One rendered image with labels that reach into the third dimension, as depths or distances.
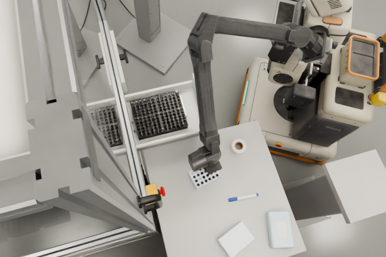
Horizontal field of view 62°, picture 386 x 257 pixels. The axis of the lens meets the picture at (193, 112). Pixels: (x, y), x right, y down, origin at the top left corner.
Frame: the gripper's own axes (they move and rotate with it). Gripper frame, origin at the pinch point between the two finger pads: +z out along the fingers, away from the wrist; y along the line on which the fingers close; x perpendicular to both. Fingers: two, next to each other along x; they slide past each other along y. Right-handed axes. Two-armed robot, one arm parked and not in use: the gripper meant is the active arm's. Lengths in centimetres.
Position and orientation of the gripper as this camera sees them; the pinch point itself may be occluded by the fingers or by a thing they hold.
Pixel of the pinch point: (207, 165)
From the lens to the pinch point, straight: 146.2
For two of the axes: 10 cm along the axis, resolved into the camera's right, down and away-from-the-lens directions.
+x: 9.0, -3.5, 2.4
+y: 4.2, 8.5, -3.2
